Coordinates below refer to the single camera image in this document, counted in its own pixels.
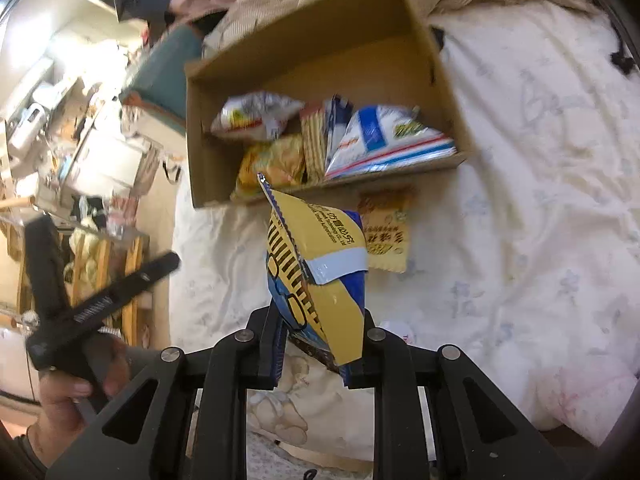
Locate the teal padded bed end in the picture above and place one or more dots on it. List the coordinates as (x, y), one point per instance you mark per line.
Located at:
(165, 75)

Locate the yellow crinkly snack packet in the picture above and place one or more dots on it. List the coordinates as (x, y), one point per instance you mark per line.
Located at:
(272, 162)

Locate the tan cracker packet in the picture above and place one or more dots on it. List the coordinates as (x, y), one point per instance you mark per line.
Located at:
(314, 145)

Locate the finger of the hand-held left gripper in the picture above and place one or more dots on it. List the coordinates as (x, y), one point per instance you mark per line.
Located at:
(155, 266)
(42, 260)

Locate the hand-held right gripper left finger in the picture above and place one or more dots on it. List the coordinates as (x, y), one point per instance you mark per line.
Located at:
(272, 355)

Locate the orange yellow snack packet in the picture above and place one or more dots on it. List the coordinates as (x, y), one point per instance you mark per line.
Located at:
(385, 235)

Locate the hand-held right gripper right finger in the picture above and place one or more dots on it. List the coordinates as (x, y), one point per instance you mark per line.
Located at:
(352, 377)

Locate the brown cardboard box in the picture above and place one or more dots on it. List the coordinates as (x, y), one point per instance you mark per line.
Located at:
(350, 60)

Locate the blue white snack packet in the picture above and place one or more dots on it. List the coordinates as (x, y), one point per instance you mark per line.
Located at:
(339, 115)

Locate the white blue snack bag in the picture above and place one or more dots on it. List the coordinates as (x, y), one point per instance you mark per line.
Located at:
(390, 140)

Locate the pink white fluffy blanket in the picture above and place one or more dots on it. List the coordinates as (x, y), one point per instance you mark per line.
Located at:
(575, 390)

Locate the wooden rack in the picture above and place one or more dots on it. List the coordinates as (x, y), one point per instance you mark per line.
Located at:
(115, 270)

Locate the person's left hand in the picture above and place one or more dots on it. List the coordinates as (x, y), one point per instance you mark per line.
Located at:
(65, 410)

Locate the yellow blue snack packet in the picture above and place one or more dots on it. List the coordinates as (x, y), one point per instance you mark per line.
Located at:
(320, 300)

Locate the white bear-print bed sheet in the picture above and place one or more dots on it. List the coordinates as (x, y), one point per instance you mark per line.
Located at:
(525, 185)

